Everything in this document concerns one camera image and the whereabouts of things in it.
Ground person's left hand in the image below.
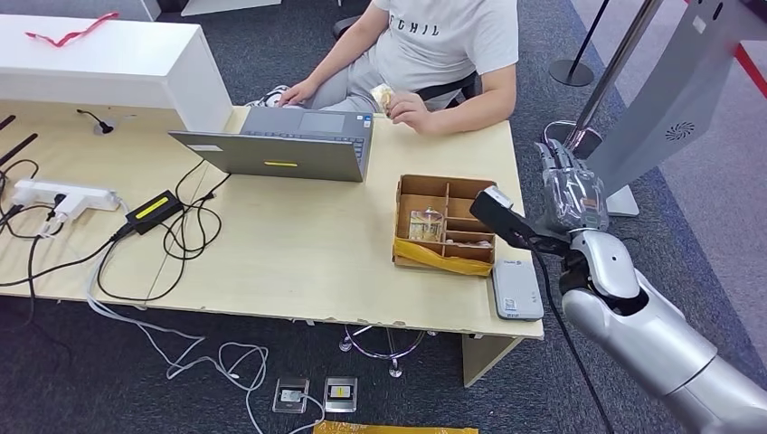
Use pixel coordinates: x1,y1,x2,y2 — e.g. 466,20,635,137
386,90,436,134

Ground person's right hand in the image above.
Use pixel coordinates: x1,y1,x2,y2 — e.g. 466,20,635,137
278,79,319,109

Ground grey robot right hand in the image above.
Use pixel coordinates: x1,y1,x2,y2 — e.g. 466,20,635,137
535,139,611,236

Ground ID card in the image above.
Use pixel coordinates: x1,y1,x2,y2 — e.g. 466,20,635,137
370,83,395,114

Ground cardboard divider box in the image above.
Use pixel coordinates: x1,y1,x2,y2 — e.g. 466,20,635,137
392,174,498,278

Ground person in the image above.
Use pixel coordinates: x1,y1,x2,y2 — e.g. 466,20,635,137
245,0,520,137

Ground white card reader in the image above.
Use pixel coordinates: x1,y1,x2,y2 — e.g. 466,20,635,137
491,259,545,323

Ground black white sneaker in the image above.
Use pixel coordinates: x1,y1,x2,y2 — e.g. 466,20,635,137
245,83,290,109

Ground black office chair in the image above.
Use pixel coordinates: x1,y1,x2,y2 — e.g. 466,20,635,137
332,15,482,103

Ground grey laptop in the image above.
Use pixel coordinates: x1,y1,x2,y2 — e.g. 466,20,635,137
168,106,375,184

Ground grey kiosk stand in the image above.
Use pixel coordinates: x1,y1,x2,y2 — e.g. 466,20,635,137
583,0,767,218

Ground light wood desk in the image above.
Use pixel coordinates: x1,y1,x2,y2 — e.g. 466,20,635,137
0,99,545,390

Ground black power brick yellow label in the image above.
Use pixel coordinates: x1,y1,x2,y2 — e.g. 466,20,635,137
124,190,184,236

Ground white counter block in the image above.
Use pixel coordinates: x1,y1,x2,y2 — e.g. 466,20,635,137
0,14,233,134

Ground red barrier belt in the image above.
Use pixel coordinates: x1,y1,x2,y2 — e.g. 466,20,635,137
734,42,767,100

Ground chrome stool base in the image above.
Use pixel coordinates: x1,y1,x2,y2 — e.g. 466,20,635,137
338,325,438,380

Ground white plug adapter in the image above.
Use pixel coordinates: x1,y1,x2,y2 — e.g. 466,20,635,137
51,193,88,224

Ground white power strip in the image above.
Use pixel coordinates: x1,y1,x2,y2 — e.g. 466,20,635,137
12,179,121,212

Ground long black antenna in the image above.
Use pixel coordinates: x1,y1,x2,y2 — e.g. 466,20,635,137
0,132,40,169

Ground floor socket yellow label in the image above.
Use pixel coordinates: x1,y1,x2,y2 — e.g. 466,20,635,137
323,376,359,414

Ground yellow tape on floor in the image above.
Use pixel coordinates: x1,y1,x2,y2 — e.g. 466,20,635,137
313,420,479,434

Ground floor socket with white plug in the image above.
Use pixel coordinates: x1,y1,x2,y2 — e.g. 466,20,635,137
271,376,311,415

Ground black wrist camera pale tip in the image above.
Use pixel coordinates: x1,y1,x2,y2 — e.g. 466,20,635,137
469,185,571,259

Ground black stanchion post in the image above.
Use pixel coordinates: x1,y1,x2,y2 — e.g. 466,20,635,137
548,0,612,88

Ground black cable on robot arm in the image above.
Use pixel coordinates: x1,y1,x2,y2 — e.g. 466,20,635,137
526,239,619,434

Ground chrome stanchion post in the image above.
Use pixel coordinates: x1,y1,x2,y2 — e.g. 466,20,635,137
544,0,665,160

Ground black looped laptop cable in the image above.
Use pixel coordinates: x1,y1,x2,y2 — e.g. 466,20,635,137
95,158,232,303

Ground desk grommet with black cable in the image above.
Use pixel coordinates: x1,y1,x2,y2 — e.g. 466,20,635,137
76,108,116,136

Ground red lanyard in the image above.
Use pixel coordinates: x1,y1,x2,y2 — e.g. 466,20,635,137
24,12,119,49

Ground white floor cable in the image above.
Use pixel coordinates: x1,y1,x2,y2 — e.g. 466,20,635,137
82,198,327,434

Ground black mains cable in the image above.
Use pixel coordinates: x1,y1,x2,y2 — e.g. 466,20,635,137
0,233,131,289

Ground thin black looped cable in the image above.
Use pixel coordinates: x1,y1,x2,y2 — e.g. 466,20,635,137
0,157,66,327

